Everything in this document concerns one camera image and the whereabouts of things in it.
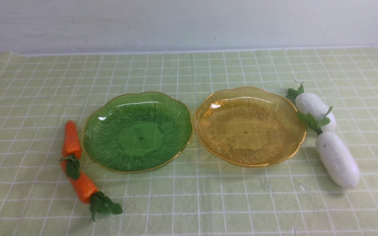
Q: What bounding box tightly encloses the white toy radish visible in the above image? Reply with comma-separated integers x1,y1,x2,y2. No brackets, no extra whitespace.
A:
297,107,361,189
287,83,337,134

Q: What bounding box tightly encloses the orange toy carrot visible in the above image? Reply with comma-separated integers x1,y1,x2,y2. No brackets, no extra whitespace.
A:
60,160,123,222
60,120,82,180

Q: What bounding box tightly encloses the green ribbed plastic plate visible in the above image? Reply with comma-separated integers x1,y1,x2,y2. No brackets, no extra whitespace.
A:
82,91,193,174

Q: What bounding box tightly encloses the amber ribbed plastic plate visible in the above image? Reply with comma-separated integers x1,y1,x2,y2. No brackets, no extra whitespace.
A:
192,87,306,168

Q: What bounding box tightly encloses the green checkered tablecloth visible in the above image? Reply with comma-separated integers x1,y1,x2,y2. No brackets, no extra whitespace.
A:
0,48,378,236

